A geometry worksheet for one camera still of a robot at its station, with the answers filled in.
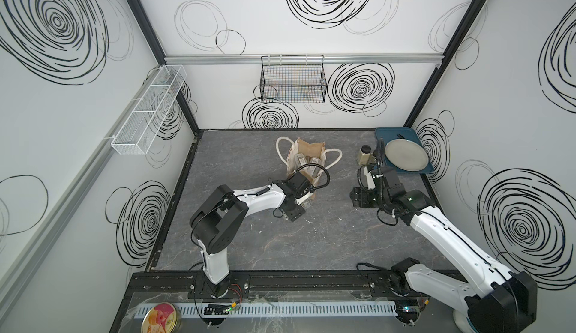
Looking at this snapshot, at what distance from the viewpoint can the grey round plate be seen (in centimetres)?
104

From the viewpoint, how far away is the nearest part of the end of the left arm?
27.2 inches

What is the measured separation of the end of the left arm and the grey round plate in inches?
19.5
